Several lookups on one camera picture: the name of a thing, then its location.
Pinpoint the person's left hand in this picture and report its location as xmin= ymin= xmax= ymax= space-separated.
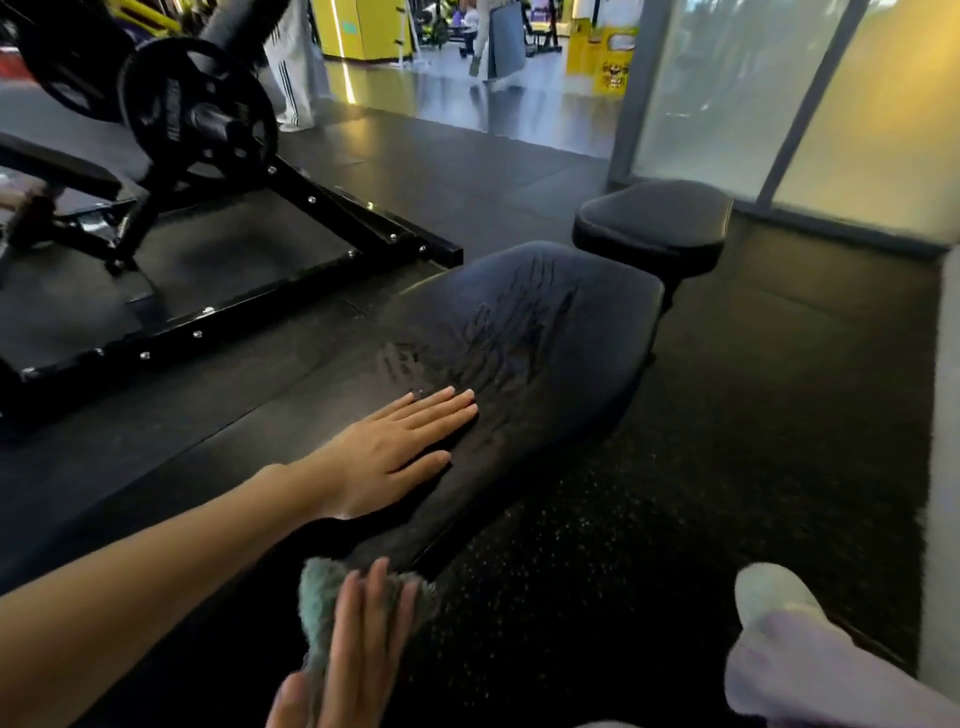
xmin=291 ymin=386 xmax=480 ymax=522

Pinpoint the person's right hand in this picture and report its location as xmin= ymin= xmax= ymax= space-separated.
xmin=265 ymin=556 xmax=421 ymax=728

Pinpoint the grey-green cleaning cloth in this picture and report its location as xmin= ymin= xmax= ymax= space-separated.
xmin=297 ymin=556 xmax=441 ymax=680

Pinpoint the person's left forearm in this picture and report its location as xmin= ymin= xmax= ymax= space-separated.
xmin=0 ymin=463 xmax=316 ymax=728

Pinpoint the long black bench pad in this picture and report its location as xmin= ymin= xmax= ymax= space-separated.
xmin=339 ymin=240 xmax=667 ymax=580

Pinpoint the small black bench seat pad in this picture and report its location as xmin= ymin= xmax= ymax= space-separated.
xmin=571 ymin=178 xmax=735 ymax=282

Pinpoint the black weight plate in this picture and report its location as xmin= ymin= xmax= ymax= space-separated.
xmin=117 ymin=36 xmax=281 ymax=190
xmin=13 ymin=0 xmax=145 ymax=126

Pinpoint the person's white shoe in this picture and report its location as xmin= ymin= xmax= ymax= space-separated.
xmin=732 ymin=562 xmax=828 ymax=639

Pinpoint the grey exercise mat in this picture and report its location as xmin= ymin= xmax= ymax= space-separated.
xmin=487 ymin=0 xmax=528 ymax=82

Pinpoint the yellow floor sign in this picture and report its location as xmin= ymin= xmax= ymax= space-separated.
xmin=565 ymin=18 xmax=640 ymax=99

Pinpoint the black padded roller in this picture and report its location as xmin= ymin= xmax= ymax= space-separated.
xmin=198 ymin=0 xmax=295 ymax=55

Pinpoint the person's light trouser leg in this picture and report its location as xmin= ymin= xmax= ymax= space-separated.
xmin=723 ymin=609 xmax=960 ymax=728

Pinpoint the black gym machine frame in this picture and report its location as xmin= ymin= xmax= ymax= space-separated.
xmin=0 ymin=127 xmax=465 ymax=423

